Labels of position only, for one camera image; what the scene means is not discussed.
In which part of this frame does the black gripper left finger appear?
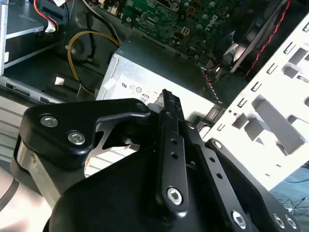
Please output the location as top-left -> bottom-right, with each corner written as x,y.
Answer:
11,88 -> 189,218

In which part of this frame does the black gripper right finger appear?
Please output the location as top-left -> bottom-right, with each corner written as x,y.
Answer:
170,93 -> 303,232

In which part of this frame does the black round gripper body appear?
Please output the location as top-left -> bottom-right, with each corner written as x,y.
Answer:
43,153 -> 227,232

